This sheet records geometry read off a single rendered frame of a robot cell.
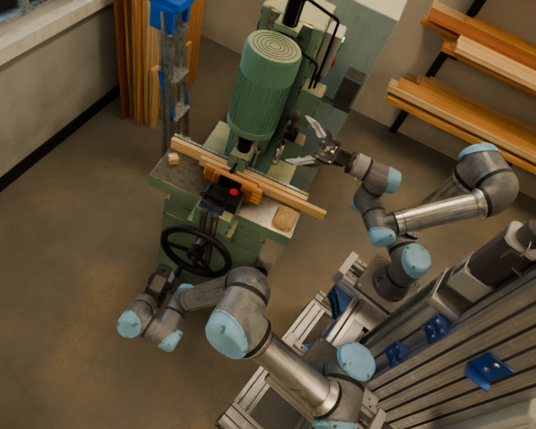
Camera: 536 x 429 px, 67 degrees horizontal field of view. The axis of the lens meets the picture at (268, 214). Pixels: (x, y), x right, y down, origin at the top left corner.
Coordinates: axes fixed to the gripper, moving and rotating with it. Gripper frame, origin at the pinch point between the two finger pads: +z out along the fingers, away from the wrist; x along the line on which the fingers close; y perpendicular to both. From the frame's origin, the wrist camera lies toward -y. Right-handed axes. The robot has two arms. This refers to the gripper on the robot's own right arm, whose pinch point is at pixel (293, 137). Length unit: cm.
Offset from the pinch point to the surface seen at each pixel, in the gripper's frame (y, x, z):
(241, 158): -20.9, 12.6, 15.2
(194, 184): -28.2, 29.2, 28.8
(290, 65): 9.9, -17.4, 9.4
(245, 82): 4.1, -8.8, 20.5
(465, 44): -147, -117, -74
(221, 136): -65, 6, 33
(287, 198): -33.5, 19.4, -6.9
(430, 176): -226, -44, -117
